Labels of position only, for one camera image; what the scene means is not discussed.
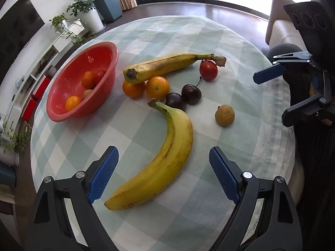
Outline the small orange in bowl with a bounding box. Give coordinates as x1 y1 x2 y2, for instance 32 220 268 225
65 96 82 112

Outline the smooth orange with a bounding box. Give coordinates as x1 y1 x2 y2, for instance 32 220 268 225
146 76 170 100

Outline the wrinkled mandarin orange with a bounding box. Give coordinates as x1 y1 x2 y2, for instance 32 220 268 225
122 81 146 98

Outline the large yellow banana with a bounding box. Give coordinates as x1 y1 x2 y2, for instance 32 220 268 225
104 99 193 210

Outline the white tv console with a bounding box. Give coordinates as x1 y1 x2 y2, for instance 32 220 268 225
1 25 74 132

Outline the dark plum with stem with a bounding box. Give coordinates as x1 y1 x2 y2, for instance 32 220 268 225
181 77 202 105

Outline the small round grey pot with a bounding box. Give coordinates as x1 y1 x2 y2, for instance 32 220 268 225
45 65 57 78

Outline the brown round longan fruit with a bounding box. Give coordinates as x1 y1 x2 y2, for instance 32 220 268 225
215 104 235 126

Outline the trailing vine plant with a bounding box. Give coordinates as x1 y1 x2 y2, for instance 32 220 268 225
49 13 93 46

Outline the red storage box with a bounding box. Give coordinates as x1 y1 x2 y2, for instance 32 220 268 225
21 97 37 121
32 76 51 100

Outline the beige sofa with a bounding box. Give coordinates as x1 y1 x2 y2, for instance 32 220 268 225
265 0 307 50

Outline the spotted ripe banana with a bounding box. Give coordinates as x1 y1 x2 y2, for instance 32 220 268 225
123 53 227 85

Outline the small yellow-green fruit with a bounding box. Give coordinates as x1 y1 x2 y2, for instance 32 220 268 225
82 90 93 100

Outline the plant in ribbed white pot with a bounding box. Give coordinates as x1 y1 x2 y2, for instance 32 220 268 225
1 114 32 167

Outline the red plastic colander bowl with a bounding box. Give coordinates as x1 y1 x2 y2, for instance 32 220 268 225
46 41 119 122

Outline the red tomato in bowl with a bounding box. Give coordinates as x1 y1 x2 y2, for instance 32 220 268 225
93 70 106 85

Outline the checkered green white tablecloth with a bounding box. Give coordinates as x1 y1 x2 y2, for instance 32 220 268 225
30 15 298 251

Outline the black wall television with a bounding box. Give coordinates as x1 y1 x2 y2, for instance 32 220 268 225
0 0 44 81

